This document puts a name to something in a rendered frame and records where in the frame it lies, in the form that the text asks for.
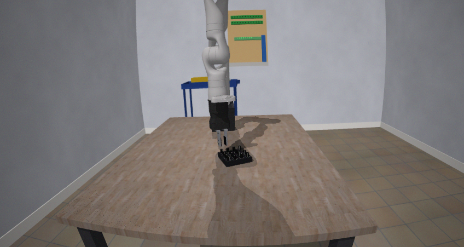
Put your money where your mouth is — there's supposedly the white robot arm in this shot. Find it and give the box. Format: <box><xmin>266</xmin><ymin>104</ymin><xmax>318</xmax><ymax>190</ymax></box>
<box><xmin>202</xmin><ymin>0</ymin><xmax>230</xmax><ymax>95</ymax></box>

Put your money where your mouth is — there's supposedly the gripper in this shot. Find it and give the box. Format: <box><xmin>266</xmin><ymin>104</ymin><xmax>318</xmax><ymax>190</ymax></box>
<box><xmin>208</xmin><ymin>86</ymin><xmax>235</xmax><ymax>147</ymax></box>

